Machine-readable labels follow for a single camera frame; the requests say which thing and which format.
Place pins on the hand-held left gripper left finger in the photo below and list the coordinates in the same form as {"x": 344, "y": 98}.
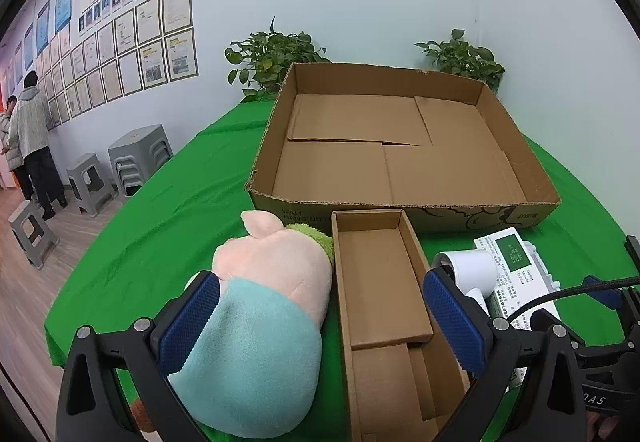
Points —
{"x": 192, "y": 322}

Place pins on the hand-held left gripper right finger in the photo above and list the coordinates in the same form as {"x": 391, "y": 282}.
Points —
{"x": 457, "y": 322}

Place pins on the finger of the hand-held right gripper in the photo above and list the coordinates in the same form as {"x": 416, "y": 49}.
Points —
{"x": 607, "y": 298}
{"x": 540, "y": 319}

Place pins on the white box with green label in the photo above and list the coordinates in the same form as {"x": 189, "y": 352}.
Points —
{"x": 525, "y": 282}

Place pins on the white hair dryer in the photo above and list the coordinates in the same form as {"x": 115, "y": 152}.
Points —
{"x": 475, "y": 267}

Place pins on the pink pig plush toy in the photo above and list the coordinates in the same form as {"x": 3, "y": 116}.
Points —
{"x": 260, "y": 347}

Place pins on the small narrow cardboard box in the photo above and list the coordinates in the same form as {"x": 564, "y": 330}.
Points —
{"x": 380, "y": 292}

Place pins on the large shallow cardboard box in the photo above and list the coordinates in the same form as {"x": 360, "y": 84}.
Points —
{"x": 350, "y": 171}

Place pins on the person's right hand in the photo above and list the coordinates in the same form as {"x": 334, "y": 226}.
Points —
{"x": 600, "y": 428}

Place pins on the green tablecloth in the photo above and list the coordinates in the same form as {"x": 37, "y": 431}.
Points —
{"x": 175, "y": 202}

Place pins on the stack of grey plastic stools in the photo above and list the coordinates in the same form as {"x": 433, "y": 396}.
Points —
{"x": 140, "y": 156}

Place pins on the grey plastic stool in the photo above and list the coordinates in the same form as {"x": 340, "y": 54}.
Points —
{"x": 32, "y": 227}
{"x": 90, "y": 177}

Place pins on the potted plant in brown pot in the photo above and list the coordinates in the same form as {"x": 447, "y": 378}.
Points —
{"x": 460, "y": 59}

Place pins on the bushy potted plant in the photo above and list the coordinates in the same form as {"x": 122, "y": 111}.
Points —
{"x": 270, "y": 56}

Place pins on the wall of framed certificates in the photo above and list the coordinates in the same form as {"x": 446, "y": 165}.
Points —
{"x": 125, "y": 51}

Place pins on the blue wall notice board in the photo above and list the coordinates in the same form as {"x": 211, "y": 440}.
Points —
{"x": 18, "y": 61}
{"x": 65, "y": 1}
{"x": 43, "y": 26}
{"x": 28, "y": 46}

